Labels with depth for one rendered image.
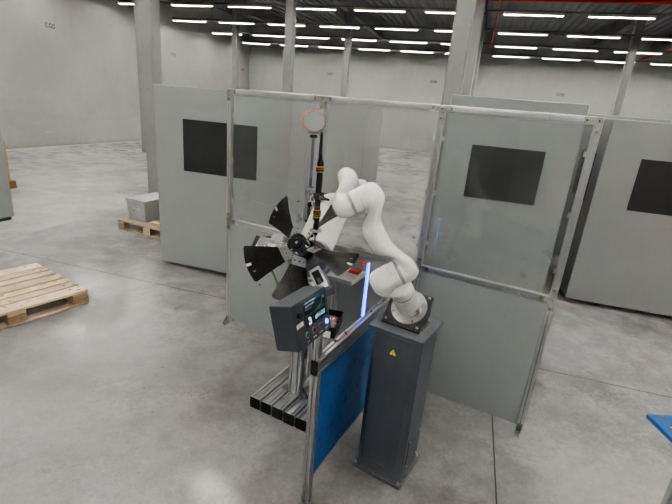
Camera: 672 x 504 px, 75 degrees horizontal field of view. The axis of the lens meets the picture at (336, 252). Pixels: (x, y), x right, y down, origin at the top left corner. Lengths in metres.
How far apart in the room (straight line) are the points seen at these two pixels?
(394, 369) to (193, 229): 3.47
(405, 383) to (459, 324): 0.90
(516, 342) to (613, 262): 2.94
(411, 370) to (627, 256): 3.96
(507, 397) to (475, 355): 0.34
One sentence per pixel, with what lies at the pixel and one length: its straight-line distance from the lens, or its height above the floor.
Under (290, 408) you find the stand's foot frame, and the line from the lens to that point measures 3.09.
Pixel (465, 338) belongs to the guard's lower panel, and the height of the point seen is 0.56.
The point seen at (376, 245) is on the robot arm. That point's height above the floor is 1.43.
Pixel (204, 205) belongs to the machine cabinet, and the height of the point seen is 0.82.
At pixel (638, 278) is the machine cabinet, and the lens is 5.99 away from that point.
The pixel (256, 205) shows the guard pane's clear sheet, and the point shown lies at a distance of 3.67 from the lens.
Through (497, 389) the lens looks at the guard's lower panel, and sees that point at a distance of 3.30.
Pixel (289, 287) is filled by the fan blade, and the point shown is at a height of 1.00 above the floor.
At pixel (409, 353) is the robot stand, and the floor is 0.84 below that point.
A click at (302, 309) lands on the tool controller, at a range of 1.74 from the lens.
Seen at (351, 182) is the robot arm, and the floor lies 1.68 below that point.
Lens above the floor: 1.99
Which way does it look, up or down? 18 degrees down
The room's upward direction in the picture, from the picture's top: 5 degrees clockwise
